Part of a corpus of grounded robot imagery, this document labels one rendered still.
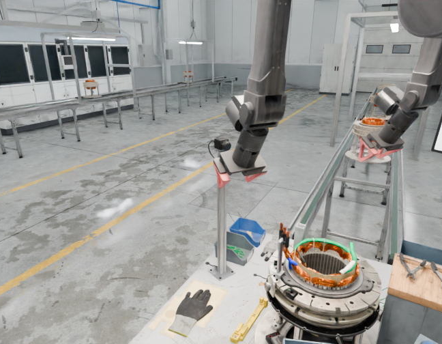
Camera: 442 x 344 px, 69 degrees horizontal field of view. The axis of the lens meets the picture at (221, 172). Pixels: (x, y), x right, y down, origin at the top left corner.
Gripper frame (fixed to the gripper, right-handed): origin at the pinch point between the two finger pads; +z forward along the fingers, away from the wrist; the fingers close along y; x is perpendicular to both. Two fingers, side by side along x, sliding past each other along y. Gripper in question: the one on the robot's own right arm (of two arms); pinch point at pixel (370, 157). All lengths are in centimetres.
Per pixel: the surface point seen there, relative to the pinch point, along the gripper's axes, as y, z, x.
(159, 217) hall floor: 17, 243, -134
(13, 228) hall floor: 159, 263, -168
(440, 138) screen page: -76, 19, -16
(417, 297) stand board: 6.4, 13.1, 40.7
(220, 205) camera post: 37, 41, -18
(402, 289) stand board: 7.5, 14.7, 37.2
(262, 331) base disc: 38, 50, 30
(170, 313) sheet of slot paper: 64, 64, 11
